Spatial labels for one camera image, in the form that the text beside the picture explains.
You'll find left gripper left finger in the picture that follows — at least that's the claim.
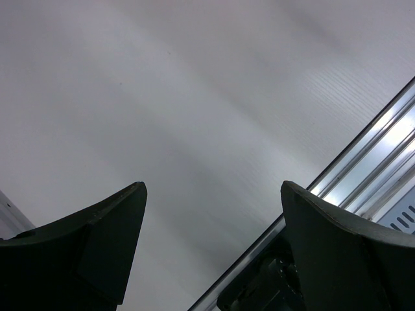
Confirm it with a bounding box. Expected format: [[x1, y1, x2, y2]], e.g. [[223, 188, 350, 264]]
[[1, 182, 147, 310]]

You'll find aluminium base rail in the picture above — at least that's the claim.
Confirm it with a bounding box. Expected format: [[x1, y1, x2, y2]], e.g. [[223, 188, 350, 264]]
[[192, 82, 414, 310]]

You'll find white slotted cable duct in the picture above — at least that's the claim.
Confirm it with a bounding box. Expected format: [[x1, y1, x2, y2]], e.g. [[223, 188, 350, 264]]
[[378, 191, 415, 235]]

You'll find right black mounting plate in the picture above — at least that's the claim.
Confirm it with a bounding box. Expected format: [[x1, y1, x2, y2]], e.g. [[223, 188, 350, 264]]
[[217, 231, 306, 310]]

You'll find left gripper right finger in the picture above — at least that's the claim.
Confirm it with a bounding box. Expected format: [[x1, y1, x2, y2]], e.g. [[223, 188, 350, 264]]
[[281, 181, 414, 310]]

